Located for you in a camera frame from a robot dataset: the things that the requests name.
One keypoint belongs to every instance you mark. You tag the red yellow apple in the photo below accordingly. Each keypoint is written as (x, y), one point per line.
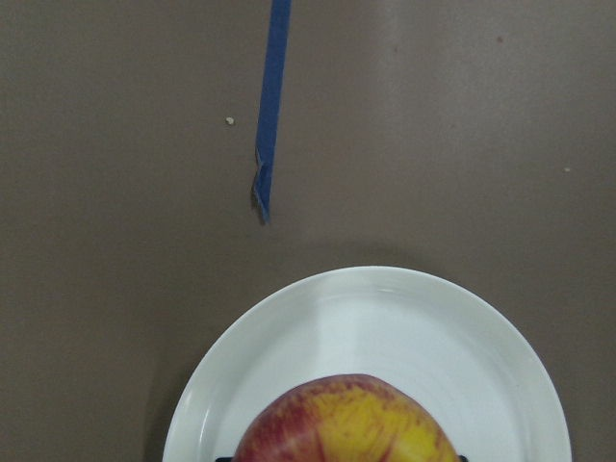
(345, 417)

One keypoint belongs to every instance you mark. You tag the white plate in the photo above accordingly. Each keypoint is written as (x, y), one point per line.
(443, 346)

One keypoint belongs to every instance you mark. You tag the long blue tape strip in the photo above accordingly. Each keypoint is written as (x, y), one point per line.
(270, 103)

